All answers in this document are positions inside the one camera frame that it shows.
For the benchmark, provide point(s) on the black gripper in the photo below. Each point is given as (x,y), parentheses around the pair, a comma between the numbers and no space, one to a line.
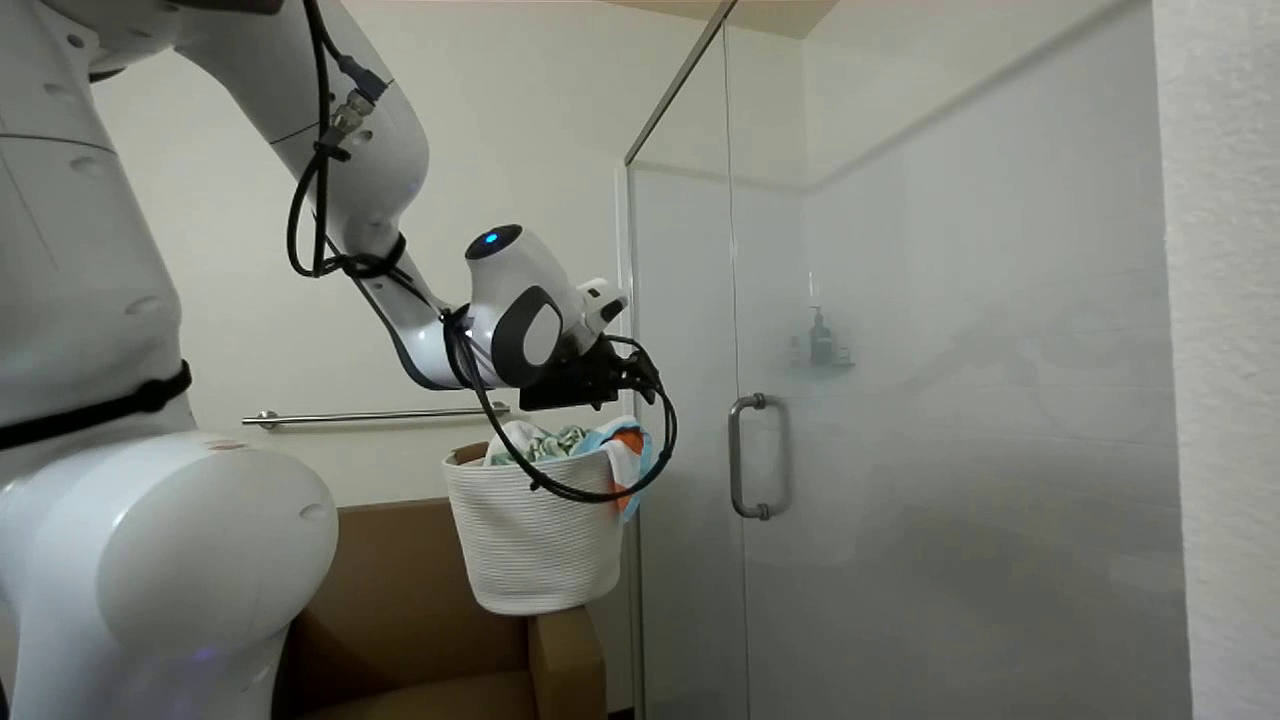
(565,382)

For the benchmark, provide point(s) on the glass shower door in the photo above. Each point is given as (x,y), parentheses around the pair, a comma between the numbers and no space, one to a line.
(963,534)

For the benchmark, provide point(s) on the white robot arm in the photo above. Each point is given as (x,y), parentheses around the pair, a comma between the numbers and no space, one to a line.
(134,560)

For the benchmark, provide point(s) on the fixed glass shower panel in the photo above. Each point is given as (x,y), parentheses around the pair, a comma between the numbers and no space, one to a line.
(680,601)

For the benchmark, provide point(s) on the green patterned cloth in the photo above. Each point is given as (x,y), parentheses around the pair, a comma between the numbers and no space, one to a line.
(545,442)

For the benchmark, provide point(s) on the white woven laundry basket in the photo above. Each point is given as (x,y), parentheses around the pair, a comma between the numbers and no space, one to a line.
(533,546)

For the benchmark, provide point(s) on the metal towel bar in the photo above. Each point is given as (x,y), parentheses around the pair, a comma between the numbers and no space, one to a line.
(373,419)

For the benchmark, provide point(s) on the metal glass support bar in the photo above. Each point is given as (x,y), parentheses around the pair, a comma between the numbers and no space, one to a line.
(680,80)

